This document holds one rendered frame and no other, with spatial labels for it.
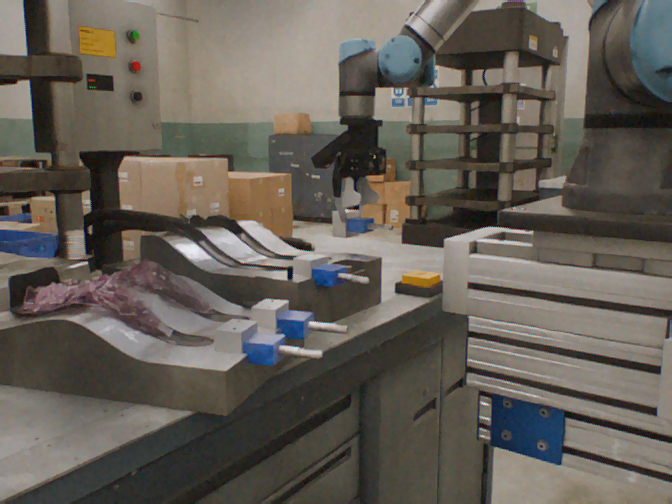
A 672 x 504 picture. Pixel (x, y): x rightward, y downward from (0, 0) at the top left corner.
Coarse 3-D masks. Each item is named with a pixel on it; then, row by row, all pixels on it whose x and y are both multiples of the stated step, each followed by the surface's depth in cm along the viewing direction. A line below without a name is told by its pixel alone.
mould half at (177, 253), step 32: (256, 224) 137; (160, 256) 119; (192, 256) 116; (256, 256) 124; (352, 256) 122; (224, 288) 110; (256, 288) 106; (288, 288) 102; (320, 288) 106; (352, 288) 114; (320, 320) 107
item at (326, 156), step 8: (344, 136) 132; (328, 144) 135; (336, 144) 134; (344, 144) 133; (320, 152) 136; (328, 152) 135; (336, 152) 135; (312, 160) 138; (320, 160) 137; (328, 160) 137; (320, 168) 139
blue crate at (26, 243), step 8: (0, 232) 478; (8, 232) 478; (16, 232) 474; (24, 232) 471; (32, 232) 467; (40, 232) 463; (0, 240) 479; (8, 240) 479; (16, 240) 476; (24, 240) 431; (32, 240) 436; (40, 240) 441; (48, 240) 448; (56, 240) 454; (0, 248) 427; (8, 248) 423; (16, 248) 426; (24, 248) 431; (32, 248) 469; (40, 248) 441; (48, 248) 448; (56, 248) 454; (32, 256) 437; (40, 256) 443; (48, 256) 449
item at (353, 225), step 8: (336, 216) 136; (352, 216) 136; (336, 224) 136; (344, 224) 135; (352, 224) 134; (360, 224) 133; (368, 224) 134; (376, 224) 133; (384, 224) 132; (336, 232) 136; (344, 232) 135; (352, 232) 137; (360, 232) 133
